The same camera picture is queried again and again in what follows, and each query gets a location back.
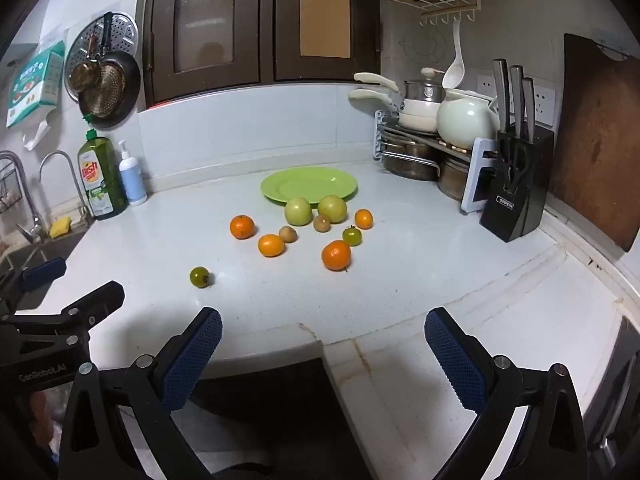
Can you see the white plastic bag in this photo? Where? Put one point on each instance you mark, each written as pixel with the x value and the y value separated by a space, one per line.
pixel 36 132

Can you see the wide steel pot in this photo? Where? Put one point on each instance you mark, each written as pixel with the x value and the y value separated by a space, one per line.
pixel 407 160

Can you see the white teapot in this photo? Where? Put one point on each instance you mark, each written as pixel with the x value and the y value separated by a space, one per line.
pixel 465 120

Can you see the curved steel faucet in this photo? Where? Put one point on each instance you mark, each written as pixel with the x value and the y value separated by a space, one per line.
pixel 75 180

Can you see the large orange with stem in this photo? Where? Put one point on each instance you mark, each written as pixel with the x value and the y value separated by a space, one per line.
pixel 336 255

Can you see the wooden cutting board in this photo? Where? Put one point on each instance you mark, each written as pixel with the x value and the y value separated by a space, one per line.
pixel 600 135

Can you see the golden strainer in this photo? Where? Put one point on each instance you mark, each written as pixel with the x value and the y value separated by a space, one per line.
pixel 102 85

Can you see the dark wooden cabinet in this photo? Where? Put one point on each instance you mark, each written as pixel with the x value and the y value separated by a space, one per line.
pixel 265 20

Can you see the steel sink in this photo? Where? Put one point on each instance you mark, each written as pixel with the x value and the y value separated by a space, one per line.
pixel 35 255

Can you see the white ladle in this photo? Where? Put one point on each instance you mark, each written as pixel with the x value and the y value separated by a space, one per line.
pixel 452 72

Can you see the orange with green calyx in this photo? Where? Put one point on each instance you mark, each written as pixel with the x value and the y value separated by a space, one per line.
pixel 242 226

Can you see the yellow sponge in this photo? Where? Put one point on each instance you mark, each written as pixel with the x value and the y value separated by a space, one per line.
pixel 60 227

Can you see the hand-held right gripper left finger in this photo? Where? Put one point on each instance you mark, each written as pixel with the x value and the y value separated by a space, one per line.
pixel 192 360

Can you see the small brown fruit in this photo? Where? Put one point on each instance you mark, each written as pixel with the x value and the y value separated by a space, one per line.
pixel 287 233
pixel 322 223

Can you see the cream saucepan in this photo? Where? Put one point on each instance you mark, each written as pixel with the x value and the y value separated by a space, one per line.
pixel 417 112

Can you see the round metal steamer plate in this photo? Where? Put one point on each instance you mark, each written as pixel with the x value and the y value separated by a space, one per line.
pixel 122 27

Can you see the teal cardboard box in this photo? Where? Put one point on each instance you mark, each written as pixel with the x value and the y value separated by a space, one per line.
pixel 35 85

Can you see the small orange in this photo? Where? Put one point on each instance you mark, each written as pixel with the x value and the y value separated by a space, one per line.
pixel 363 218

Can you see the black scissors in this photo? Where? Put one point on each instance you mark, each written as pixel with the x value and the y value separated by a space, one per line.
pixel 515 160

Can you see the steel pot with lid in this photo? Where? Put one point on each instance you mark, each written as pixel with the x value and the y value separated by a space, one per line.
pixel 425 91

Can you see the green tomato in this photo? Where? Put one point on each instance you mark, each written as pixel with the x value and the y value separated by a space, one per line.
pixel 352 235
pixel 199 277

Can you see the black knife block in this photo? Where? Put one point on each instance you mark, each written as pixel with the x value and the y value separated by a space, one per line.
pixel 520 210

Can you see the grey pot rack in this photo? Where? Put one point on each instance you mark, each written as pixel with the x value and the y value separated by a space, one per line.
pixel 477 180

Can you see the grey appliance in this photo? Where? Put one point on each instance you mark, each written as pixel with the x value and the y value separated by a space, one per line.
pixel 617 390

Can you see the green plate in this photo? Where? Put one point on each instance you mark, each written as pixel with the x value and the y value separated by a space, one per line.
pixel 310 182

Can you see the green dish soap bottle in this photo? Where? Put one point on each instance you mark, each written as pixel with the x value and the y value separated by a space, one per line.
pixel 102 180

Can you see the white wall socket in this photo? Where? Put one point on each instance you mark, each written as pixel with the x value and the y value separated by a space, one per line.
pixel 486 89
pixel 546 105

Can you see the small copper saucepan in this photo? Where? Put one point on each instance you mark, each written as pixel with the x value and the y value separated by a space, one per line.
pixel 82 75

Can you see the white pump bottle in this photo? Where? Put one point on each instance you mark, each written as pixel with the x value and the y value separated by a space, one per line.
pixel 132 177

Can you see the black frying pan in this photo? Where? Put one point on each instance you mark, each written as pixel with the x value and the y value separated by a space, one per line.
pixel 127 95

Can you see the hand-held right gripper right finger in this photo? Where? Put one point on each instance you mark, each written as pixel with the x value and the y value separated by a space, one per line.
pixel 457 360

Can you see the smooth yellowish orange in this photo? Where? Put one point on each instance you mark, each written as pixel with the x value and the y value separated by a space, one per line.
pixel 271 245

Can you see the large green fruit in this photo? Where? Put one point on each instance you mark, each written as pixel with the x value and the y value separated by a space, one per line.
pixel 298 211
pixel 332 208

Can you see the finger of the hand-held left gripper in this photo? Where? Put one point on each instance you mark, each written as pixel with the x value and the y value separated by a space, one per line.
pixel 100 297
pixel 45 271

